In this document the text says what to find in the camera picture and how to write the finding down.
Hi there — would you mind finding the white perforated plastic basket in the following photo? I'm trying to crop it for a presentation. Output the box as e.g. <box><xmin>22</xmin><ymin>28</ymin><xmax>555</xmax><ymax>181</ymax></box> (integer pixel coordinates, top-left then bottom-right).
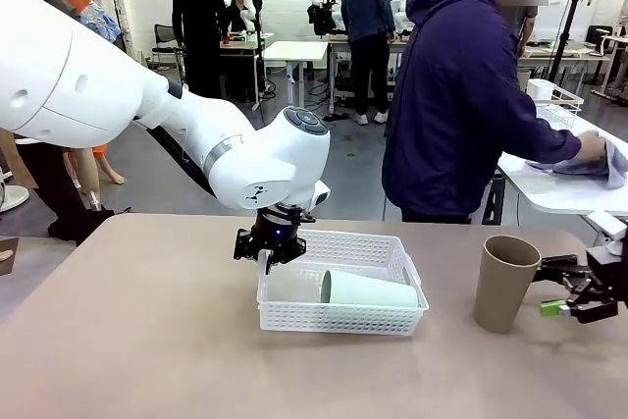
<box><xmin>256</xmin><ymin>229</ymin><xmax>430</xmax><ymax>337</ymax></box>

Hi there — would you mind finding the white standing desk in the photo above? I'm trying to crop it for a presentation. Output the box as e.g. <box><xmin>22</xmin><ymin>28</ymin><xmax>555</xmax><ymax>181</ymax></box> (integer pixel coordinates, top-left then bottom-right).
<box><xmin>263</xmin><ymin>39</ymin><xmax>329</xmax><ymax>112</ymax></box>

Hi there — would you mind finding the person in black clothes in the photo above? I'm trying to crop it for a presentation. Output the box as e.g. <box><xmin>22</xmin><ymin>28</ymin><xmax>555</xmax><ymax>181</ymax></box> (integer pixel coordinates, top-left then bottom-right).
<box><xmin>171</xmin><ymin>0</ymin><xmax>228</xmax><ymax>102</ymax></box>

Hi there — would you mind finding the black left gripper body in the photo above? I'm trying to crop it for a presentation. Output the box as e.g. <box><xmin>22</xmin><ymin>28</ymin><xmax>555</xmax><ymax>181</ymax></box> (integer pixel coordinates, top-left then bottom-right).
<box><xmin>250</xmin><ymin>205</ymin><xmax>315</xmax><ymax>251</ymax></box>

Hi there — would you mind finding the person in grey shirt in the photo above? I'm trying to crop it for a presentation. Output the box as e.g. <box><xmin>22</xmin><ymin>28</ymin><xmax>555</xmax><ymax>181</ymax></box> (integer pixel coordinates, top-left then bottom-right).
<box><xmin>499</xmin><ymin>4</ymin><xmax>540</xmax><ymax>56</ymax></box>

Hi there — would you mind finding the pale green cup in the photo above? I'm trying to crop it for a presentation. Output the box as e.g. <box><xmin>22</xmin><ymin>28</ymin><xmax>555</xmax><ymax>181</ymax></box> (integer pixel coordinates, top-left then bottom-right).
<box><xmin>320</xmin><ymin>269</ymin><xmax>420</xmax><ymax>308</ymax></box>

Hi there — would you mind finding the person's right hand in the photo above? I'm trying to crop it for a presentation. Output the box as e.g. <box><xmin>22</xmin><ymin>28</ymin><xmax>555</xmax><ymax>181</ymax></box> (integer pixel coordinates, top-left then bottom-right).
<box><xmin>574</xmin><ymin>131</ymin><xmax>608</xmax><ymax>164</ymax></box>

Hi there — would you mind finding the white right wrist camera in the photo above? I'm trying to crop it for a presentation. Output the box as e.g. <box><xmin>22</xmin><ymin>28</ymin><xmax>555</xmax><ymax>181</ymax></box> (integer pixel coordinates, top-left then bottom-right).
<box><xmin>586</xmin><ymin>210</ymin><xmax>628</xmax><ymax>256</ymax></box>

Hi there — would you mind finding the person in grey vest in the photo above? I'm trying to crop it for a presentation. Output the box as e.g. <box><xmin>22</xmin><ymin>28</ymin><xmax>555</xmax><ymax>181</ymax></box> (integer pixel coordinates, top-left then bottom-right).
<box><xmin>0</xmin><ymin>0</ymin><xmax>117</xmax><ymax>246</ymax></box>

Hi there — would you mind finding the brown paper cup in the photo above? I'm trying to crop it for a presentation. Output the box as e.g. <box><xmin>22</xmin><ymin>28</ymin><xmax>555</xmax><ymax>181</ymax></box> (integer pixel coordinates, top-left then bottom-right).
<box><xmin>472</xmin><ymin>236</ymin><xmax>543</xmax><ymax>335</ymax></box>

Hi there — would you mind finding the white fan base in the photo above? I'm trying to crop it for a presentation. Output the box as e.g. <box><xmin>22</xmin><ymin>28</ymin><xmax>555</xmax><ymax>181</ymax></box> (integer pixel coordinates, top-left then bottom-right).
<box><xmin>0</xmin><ymin>183</ymin><xmax>30</xmax><ymax>214</ymax></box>

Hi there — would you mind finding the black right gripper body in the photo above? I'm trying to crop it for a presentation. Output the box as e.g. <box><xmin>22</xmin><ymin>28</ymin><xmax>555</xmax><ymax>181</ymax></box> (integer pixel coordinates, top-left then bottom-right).
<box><xmin>587</xmin><ymin>236</ymin><xmax>628</xmax><ymax>300</ymax></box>

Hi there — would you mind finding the blue grey cloth towel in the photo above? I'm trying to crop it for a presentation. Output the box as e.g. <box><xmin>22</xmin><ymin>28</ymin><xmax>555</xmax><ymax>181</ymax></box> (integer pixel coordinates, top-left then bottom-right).
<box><xmin>527</xmin><ymin>136</ymin><xmax>628</xmax><ymax>190</ymax></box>

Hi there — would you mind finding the black backpack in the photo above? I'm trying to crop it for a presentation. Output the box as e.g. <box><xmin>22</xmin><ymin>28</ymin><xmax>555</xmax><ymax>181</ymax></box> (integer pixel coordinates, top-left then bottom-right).
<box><xmin>307</xmin><ymin>2</ymin><xmax>338</xmax><ymax>37</ymax></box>

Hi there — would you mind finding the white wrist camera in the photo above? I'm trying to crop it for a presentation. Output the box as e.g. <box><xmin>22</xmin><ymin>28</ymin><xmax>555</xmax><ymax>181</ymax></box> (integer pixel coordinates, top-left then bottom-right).
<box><xmin>586</xmin><ymin>210</ymin><xmax>628</xmax><ymax>256</ymax></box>
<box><xmin>303</xmin><ymin>180</ymin><xmax>332</xmax><ymax>210</ymax></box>

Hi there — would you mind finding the black mesh chair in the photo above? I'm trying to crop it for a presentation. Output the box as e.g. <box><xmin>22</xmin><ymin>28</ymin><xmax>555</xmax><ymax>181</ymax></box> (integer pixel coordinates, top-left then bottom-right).
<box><xmin>151</xmin><ymin>23</ymin><xmax>185</xmax><ymax>73</ymax></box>

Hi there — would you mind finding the white wire dish rack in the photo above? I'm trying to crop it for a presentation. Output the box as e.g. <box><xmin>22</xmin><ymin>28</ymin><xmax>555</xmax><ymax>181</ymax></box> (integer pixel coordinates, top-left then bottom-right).
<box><xmin>527</xmin><ymin>87</ymin><xmax>585</xmax><ymax>131</ymax></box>

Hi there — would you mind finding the black camera tripod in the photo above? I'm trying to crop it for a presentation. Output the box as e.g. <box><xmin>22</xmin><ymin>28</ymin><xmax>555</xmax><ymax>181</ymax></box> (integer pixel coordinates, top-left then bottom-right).
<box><xmin>546</xmin><ymin>0</ymin><xmax>600</xmax><ymax>85</ymax></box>

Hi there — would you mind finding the seated person in black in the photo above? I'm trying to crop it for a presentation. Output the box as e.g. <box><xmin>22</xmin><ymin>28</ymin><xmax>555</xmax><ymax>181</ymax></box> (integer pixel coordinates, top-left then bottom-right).
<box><xmin>226</xmin><ymin>0</ymin><xmax>252</xmax><ymax>33</ymax></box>

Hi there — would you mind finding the white box in rack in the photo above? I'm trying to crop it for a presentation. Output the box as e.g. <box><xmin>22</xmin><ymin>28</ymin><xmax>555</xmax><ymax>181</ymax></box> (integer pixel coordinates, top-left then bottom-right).
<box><xmin>526</xmin><ymin>78</ymin><xmax>555</xmax><ymax>102</ymax></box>

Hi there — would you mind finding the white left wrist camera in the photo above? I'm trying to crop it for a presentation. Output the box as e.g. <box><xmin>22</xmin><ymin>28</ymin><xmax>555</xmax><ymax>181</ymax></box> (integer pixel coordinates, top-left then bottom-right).
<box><xmin>303</xmin><ymin>180</ymin><xmax>332</xmax><ymax>210</ymax></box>

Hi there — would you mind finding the person in blue jacket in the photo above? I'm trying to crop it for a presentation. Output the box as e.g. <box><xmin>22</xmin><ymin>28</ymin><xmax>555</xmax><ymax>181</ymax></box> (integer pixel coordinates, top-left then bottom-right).
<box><xmin>340</xmin><ymin>0</ymin><xmax>396</xmax><ymax>126</ymax></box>

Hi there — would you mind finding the person in purple hoodie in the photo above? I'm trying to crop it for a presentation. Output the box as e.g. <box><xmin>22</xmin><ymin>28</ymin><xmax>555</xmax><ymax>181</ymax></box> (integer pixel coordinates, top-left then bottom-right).
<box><xmin>381</xmin><ymin>0</ymin><xmax>583</xmax><ymax>224</ymax></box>

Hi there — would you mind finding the white side table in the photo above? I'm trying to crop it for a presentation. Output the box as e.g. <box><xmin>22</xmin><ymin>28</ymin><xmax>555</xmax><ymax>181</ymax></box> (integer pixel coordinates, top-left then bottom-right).
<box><xmin>497</xmin><ymin>114</ymin><xmax>628</xmax><ymax>243</ymax></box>

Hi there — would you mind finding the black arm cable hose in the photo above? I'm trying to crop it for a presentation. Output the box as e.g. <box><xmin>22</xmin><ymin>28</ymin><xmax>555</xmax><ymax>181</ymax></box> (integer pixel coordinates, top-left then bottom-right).
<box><xmin>146</xmin><ymin>124</ymin><xmax>220</xmax><ymax>199</ymax></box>

